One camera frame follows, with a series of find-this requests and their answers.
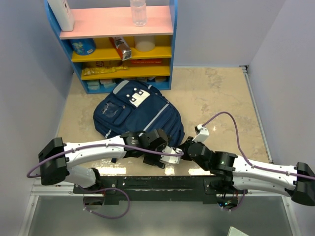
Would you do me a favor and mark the clear plastic water bottle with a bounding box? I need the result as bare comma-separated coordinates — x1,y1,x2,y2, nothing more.
130,0,147,27

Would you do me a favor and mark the yellow snack packet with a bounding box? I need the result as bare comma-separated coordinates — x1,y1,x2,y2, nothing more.
82,65,128,76

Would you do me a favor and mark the blue round tin can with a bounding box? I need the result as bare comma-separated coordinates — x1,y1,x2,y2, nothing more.
69,38,96,56

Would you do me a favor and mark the navy blue student backpack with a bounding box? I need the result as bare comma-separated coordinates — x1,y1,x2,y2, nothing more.
93,81,185,148

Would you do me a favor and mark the orange flat box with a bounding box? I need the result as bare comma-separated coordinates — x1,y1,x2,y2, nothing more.
130,59,163,65

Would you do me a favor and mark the blue wooden shelf unit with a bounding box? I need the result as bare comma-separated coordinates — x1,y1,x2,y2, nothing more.
44,0,178,94

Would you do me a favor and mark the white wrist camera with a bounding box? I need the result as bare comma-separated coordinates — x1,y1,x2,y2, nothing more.
192,124,209,143
160,146,183,164

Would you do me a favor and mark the orange snack bag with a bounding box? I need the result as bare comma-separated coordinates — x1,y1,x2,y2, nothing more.
109,37,132,61

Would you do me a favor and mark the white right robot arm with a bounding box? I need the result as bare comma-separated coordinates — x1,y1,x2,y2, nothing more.
179,137,315,207

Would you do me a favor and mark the white round container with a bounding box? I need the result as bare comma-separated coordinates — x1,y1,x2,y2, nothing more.
134,35,156,52

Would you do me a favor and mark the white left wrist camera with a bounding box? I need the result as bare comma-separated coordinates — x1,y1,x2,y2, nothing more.
160,146,183,164

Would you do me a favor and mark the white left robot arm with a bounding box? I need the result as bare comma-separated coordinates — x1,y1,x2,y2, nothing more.
38,129,177,193

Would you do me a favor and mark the white rectangular box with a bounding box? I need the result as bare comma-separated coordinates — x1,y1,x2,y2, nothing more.
47,0,75,32

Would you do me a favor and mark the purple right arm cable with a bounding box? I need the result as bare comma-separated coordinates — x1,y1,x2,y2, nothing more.
199,111,315,211

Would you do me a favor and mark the white paper corner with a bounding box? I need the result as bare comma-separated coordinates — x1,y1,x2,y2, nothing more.
227,226,248,236

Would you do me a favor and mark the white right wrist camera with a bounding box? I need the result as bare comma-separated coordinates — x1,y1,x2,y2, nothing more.
192,124,209,143

